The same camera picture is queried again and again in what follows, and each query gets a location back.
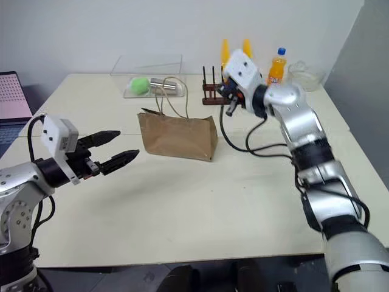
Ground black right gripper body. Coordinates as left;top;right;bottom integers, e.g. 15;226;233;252
221;75;247;108

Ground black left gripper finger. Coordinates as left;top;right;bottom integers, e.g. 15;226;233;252
88;130;122;150
98;148;140;176

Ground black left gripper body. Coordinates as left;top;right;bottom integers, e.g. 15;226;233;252
65;135;103;181

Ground brown paper bag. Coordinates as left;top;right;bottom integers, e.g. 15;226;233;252
137;75;219;162

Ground dark brown peg rack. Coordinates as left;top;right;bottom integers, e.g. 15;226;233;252
201;65;232;106

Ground yellow cone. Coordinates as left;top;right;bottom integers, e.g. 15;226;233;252
242;38;254;58
221;38;231;67

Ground orange soda bottle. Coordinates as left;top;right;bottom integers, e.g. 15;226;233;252
267;47;288;88

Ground silver metal cylinder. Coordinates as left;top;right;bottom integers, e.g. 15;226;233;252
149;77;180;97

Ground green fuzzy ball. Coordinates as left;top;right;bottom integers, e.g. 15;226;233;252
129;77;150;96

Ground clear glass bowl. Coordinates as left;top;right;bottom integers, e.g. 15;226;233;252
287;60;326;92

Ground clear acrylic box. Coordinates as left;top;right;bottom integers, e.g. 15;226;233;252
109;54;187;99

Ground open laptop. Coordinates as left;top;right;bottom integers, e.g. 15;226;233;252
0;71;33;159

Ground dark rounded shape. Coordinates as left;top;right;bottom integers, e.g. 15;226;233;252
156;265;201;292

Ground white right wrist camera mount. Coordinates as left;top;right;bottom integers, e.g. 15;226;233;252
224;48;264;114

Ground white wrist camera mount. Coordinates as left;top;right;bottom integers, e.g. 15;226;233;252
224;48;264;114
41;114;80;186

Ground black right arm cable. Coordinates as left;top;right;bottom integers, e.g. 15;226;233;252
218;102;371;229

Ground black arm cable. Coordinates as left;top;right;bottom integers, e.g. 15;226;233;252
218;102;371;229
27;113;57;247

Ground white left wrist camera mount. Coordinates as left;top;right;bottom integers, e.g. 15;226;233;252
41;114;80;186

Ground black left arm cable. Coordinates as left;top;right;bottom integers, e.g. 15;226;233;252
27;113;57;247

